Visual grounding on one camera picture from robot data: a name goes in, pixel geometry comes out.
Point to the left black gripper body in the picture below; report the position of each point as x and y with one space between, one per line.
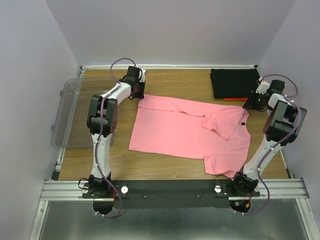
134 95

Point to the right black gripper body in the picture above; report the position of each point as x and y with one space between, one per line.
258 103

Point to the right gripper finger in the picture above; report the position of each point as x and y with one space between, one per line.
252 95
248 105

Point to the pink t shirt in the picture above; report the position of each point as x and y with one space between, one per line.
214 133

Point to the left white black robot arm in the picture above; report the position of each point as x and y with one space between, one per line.
102 122

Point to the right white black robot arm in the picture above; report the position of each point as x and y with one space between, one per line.
282 127

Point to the folded orange t shirt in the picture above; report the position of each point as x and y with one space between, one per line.
236 99

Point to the folded black t shirt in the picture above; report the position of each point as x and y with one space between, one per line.
233 83

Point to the clear plastic bin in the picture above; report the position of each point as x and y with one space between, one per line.
70 129

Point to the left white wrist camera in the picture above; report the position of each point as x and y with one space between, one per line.
142 75

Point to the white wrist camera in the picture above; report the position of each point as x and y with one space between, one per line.
142 75
263 86

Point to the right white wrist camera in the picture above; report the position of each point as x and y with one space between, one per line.
263 86

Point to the aluminium frame rail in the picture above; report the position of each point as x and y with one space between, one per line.
281 212

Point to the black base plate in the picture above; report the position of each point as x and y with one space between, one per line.
109 199

